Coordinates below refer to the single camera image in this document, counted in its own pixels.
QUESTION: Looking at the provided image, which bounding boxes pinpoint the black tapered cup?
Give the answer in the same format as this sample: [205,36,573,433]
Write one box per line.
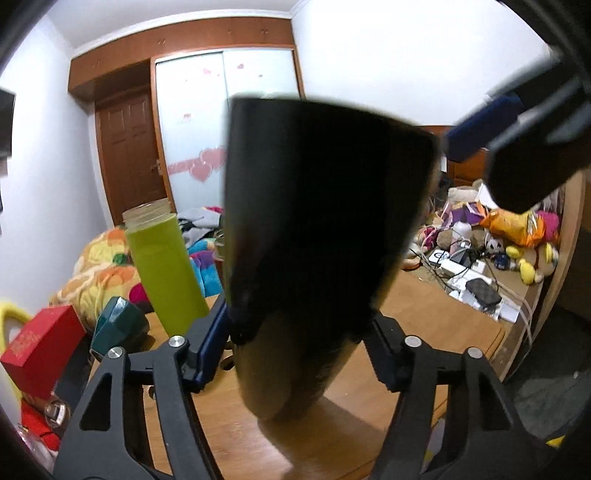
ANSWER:
[223,96,441,421]

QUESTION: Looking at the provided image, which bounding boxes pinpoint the dark teal faceted cup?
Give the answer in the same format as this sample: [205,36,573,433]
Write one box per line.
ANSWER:
[90,296,149,361]

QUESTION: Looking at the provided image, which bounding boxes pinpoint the wooden bed headboard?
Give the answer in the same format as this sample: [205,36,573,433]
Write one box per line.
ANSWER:
[421,125,487,192]

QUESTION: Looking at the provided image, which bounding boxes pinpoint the orange snack bag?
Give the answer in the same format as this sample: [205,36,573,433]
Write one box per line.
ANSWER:
[480,209,546,248]

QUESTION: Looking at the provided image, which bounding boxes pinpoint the red gift box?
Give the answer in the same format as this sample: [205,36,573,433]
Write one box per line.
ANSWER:
[1,305,86,400]

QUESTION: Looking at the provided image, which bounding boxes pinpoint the black white soccer ball toy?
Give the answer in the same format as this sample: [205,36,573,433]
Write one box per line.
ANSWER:
[485,237,505,255]

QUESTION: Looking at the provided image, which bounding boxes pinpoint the yellow plush toy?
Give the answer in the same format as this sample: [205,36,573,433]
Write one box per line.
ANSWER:
[505,242,559,285]

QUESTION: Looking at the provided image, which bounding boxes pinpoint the dark patterned wallet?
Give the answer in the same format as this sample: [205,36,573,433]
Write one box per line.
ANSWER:
[466,278,502,307]

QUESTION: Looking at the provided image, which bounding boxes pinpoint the white power strip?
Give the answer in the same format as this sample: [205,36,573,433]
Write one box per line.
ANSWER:
[439,259,484,280]

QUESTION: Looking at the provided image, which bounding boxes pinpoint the orange yellow floral blanket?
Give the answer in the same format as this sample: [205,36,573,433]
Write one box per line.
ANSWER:
[49,227,140,331]

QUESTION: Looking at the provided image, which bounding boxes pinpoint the blue plush blanket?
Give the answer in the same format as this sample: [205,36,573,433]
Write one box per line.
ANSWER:
[187,239,222,297]

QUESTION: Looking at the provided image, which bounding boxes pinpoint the green plastic bottle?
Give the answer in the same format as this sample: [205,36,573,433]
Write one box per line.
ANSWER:
[122,198,209,336]

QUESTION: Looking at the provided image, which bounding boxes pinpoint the brown wooden door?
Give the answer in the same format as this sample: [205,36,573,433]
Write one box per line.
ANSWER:
[95,89,166,225]

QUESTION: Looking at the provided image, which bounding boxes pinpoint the white sliding wardrobe doors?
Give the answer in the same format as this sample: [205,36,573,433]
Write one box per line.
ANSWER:
[155,48,300,212]

